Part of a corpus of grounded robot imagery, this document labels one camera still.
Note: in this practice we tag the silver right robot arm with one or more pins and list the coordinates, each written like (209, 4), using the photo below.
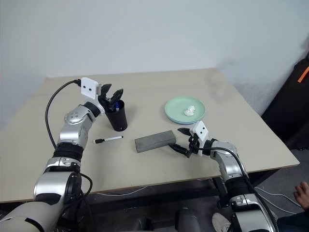
(227, 166)

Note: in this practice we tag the white marker with black cap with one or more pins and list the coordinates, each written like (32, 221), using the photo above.
(111, 139)

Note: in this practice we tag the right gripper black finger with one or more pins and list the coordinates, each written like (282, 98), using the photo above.
(178, 149)
(186, 131)

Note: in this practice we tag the beige shoe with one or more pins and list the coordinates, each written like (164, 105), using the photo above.
(220, 222)

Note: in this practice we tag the black metal table frame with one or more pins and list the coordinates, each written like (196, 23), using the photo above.
(220, 191)

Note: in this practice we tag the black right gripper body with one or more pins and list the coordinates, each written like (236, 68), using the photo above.
(193, 146)

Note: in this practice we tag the white paper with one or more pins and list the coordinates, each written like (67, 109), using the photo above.
(189, 110)

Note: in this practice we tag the black plastic cup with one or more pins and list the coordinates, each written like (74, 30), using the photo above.
(119, 120)

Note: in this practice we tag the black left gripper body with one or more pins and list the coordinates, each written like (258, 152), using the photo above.
(107, 104)

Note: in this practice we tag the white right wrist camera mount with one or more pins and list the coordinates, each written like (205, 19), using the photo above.
(201, 131)

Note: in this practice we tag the marker with blue cap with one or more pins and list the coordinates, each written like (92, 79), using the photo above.
(117, 105)

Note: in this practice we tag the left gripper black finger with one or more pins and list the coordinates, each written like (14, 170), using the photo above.
(105, 89)
(117, 95)

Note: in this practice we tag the bystander's bare hand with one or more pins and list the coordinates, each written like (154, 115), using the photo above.
(303, 193)

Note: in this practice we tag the bystander's dark trouser leg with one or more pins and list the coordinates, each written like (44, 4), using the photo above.
(294, 222)

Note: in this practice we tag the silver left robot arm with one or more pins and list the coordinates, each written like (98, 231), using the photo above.
(72, 135)

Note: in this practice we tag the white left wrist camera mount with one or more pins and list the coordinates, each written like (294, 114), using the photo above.
(88, 88)

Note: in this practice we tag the green plate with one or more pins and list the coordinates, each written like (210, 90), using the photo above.
(176, 107)

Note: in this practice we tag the dark grey rounded shape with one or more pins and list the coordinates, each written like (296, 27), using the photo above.
(188, 220)
(140, 224)

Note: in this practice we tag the black bag with orange strip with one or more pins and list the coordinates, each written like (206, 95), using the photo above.
(289, 108)

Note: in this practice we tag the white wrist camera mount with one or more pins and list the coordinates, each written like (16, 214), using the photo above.
(201, 131)
(88, 88)

